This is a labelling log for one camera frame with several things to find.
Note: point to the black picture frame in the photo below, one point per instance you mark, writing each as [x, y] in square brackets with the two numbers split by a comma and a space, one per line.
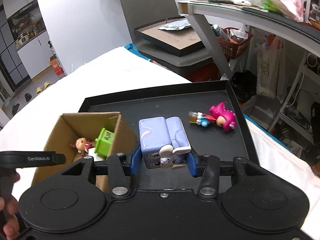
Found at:
[179, 43]

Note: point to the lavender block toy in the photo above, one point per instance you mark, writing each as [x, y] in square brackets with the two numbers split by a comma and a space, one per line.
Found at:
[163, 142]

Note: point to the orange cardboard box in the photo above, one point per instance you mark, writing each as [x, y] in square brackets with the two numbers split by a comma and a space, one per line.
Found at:
[56, 65]

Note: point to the white table cloth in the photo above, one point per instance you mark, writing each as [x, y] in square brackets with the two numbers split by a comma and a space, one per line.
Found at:
[120, 70]

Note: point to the grey metal desk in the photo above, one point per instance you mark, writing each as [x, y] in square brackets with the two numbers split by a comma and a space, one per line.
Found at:
[302, 35]

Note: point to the crumpled printed plastic bag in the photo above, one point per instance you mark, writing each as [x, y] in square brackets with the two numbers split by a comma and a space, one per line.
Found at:
[177, 25]

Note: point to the person left hand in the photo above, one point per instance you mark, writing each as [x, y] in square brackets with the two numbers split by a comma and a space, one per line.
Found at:
[9, 206]

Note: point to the brown cardboard box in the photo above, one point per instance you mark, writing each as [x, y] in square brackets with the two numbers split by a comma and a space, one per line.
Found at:
[74, 132]

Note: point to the white power adapter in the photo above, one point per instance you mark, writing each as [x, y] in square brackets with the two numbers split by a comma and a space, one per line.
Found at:
[96, 156]

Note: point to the red plastic basket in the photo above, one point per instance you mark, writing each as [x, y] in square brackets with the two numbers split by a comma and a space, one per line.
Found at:
[235, 45]

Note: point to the grey chair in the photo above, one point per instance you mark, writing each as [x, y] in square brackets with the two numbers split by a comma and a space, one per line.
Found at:
[197, 66]

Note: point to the brown haired girl figurine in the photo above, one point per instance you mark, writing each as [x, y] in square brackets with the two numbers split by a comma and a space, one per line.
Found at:
[82, 145]

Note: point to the pink haired doll figure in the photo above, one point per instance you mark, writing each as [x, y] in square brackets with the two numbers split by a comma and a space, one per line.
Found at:
[218, 114]

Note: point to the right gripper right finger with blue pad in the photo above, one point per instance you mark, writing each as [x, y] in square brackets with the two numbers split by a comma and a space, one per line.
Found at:
[194, 164]

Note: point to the white kitchen cabinet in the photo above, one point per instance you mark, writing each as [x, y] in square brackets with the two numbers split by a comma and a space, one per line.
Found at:
[35, 54]

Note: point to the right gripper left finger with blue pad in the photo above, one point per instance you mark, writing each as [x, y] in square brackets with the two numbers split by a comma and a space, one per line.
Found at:
[135, 161]

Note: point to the green hexagonal toy box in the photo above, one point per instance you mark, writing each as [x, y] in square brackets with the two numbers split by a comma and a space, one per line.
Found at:
[103, 143]

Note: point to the black slipper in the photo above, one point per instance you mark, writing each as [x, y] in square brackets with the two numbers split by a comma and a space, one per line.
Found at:
[15, 109]
[28, 97]

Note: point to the black shallow tray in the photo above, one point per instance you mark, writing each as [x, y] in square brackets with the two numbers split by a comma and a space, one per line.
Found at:
[191, 103]

